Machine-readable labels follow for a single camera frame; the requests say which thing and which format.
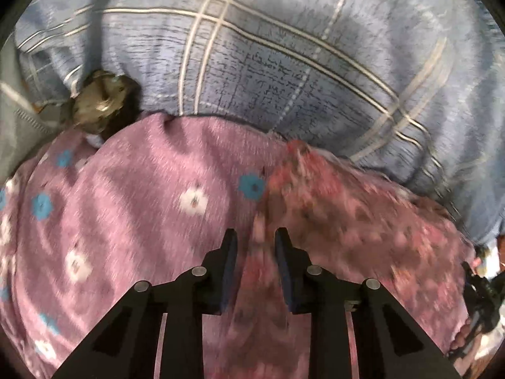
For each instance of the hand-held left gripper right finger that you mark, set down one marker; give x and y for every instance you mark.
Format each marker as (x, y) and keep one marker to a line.
(282, 272)

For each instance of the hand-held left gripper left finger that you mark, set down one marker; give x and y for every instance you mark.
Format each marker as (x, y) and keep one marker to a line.
(231, 272)

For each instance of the person's right hand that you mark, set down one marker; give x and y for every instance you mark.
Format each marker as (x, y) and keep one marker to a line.
(463, 339)

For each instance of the purple flowered bed sheet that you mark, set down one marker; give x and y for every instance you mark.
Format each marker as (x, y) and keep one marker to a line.
(138, 205)

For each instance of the purple floral print garment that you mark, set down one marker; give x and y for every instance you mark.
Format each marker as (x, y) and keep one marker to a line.
(355, 225)

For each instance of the beige leaf print cloth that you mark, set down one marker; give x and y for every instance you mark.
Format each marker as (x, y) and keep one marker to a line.
(102, 106)

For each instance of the grey plaid quilt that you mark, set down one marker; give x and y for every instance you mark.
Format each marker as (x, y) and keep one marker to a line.
(19, 126)

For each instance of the blue plaid quilt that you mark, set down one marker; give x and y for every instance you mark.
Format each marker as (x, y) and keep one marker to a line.
(296, 67)

